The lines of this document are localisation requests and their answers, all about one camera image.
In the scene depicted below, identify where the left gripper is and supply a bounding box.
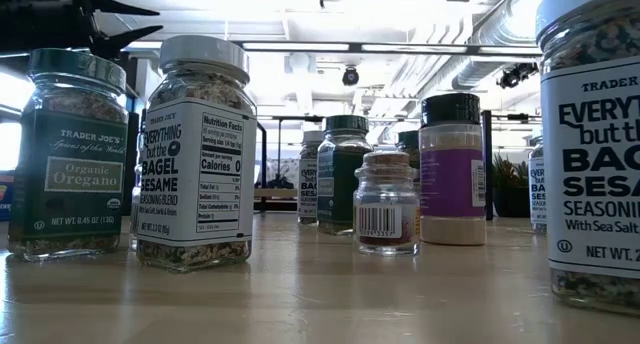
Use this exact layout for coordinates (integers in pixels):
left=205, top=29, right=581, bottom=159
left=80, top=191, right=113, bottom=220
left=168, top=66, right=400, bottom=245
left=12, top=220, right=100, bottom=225
left=0, top=0, right=165, bottom=62

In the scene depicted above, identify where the oregano jar green lid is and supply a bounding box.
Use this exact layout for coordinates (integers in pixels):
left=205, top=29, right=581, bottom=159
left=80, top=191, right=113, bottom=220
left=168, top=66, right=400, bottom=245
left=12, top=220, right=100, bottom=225
left=7, top=47, right=130, bottom=263

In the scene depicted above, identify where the bagel seasoning jar white lid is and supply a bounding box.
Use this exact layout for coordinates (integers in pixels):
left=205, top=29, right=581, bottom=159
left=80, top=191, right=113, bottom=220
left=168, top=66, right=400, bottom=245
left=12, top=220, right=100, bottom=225
left=135, top=33, right=258, bottom=274
left=528, top=136, right=549, bottom=235
left=297, top=129, right=326, bottom=225
left=534, top=0, right=640, bottom=318

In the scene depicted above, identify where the green-lid glass spice jar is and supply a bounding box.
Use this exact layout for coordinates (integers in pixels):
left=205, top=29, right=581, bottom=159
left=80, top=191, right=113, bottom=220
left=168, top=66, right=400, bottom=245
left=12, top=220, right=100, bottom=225
left=396, top=129, right=423, bottom=185
left=316, top=114, right=374, bottom=236

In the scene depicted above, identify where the purple-label jar black lid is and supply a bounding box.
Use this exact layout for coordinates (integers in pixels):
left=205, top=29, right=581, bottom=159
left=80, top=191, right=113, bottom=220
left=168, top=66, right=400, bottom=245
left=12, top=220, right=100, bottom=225
left=418, top=92, right=488, bottom=247

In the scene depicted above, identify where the bright window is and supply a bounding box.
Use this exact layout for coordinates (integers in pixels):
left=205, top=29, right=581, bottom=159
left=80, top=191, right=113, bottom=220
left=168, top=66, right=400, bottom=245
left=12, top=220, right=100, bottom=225
left=0, top=71, right=24, bottom=171

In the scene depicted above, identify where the blue plastic wrap box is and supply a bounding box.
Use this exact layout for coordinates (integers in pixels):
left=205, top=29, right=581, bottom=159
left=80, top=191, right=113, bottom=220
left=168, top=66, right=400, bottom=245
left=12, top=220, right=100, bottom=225
left=0, top=171, right=15, bottom=221

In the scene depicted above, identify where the white ceiling pipe bundle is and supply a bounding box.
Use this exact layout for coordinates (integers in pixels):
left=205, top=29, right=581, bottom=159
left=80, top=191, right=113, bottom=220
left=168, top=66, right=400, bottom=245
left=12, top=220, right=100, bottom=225
left=387, top=23, right=476, bottom=103

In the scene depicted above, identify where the black ceiling spotlight cluster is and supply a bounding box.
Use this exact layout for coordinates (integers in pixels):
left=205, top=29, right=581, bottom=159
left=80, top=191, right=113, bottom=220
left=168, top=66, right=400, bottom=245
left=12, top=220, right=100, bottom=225
left=497, top=62, right=540, bottom=90

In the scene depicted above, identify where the succulent plant in black pot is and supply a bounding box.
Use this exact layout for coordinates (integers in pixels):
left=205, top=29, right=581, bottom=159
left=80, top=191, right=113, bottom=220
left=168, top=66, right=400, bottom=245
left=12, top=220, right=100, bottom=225
left=492, top=152, right=532, bottom=219

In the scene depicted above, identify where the silver ventilation duct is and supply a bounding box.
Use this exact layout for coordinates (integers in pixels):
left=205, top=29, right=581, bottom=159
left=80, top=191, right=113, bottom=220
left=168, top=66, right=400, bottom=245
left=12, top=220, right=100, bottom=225
left=452, top=0, right=556, bottom=91

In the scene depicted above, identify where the black background camera stand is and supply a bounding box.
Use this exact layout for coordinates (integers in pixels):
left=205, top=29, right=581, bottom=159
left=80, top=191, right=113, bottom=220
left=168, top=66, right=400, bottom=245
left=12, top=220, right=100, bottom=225
left=493, top=112, right=542, bottom=124

